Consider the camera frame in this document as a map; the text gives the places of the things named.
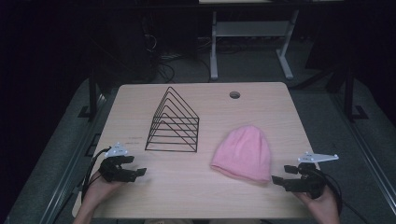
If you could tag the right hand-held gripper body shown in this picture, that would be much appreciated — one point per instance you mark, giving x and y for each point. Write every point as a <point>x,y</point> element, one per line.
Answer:
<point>309,183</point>

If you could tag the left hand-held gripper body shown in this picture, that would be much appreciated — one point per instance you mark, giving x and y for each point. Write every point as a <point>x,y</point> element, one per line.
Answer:
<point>113,172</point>

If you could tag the pink knit beanie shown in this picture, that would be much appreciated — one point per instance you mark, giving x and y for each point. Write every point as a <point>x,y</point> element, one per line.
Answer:
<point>244,154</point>

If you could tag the person's left hand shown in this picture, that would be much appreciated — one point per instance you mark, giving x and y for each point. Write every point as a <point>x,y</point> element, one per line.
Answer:
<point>98,193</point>

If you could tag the person's right hand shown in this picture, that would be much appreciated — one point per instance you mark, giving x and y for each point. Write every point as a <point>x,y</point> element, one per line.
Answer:
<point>325,208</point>

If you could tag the black metal stand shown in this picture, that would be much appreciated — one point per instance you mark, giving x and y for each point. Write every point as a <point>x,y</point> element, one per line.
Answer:
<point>92,93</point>
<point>350,93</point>

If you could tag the grey metal floor rail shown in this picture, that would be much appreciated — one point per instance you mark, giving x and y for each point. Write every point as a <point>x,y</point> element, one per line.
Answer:
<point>70,168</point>
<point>367,146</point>

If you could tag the grey metal desk frame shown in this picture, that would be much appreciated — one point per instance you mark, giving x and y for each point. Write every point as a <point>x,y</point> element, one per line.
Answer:
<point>249,28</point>

